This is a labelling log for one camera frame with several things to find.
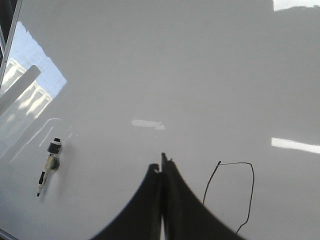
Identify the black drawn zero outline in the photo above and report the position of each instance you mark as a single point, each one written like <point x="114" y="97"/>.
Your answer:
<point x="219" y="163"/>

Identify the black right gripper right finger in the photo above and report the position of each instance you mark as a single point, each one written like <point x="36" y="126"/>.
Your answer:
<point x="184" y="216"/>

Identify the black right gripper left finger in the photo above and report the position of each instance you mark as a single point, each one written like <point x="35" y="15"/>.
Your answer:
<point x="141" y="218"/>

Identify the white whiteboard with aluminium frame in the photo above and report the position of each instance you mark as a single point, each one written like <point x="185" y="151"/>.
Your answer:
<point x="122" y="81"/>

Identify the whiteboard marker with magnet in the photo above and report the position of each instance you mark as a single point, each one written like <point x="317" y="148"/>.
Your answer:
<point x="52" y="163"/>

